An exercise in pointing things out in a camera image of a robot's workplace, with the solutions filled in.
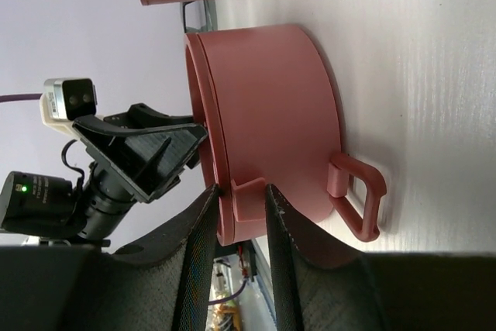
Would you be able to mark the pink steel-lined pot with handles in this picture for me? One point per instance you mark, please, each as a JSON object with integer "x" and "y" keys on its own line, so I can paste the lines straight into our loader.
{"x": 268, "y": 103}

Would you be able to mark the grey transparent lid with handles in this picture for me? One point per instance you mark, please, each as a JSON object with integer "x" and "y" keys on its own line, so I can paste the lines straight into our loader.
{"x": 199, "y": 16}

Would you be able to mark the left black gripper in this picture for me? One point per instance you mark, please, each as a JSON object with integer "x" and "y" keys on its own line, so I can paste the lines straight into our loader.
{"x": 135, "y": 165}

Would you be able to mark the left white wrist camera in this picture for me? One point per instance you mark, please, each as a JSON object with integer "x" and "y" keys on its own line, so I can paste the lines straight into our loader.
{"x": 65, "y": 99}

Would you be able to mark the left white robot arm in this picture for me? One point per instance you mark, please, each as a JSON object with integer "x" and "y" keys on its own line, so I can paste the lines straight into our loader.
{"x": 48, "y": 207}

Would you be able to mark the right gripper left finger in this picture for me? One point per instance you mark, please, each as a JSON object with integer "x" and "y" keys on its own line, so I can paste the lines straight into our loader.
{"x": 159, "y": 282}

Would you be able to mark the dark red lid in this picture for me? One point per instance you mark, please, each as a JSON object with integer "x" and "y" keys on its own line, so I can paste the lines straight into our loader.
{"x": 206, "y": 117}

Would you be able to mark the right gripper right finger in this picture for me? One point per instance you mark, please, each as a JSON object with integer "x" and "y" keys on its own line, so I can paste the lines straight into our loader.
{"x": 321, "y": 283}

